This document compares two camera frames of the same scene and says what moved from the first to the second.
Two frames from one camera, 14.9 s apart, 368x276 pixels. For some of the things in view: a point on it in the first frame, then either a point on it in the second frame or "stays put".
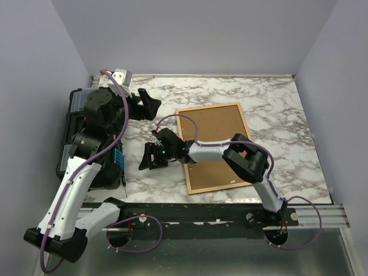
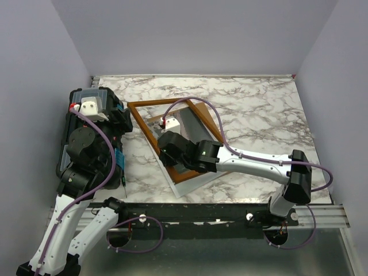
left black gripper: (147, 112) to (124, 124)
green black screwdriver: (123, 181) stays put
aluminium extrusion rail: (331, 216) stays put
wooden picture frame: (211, 125) to (177, 175)
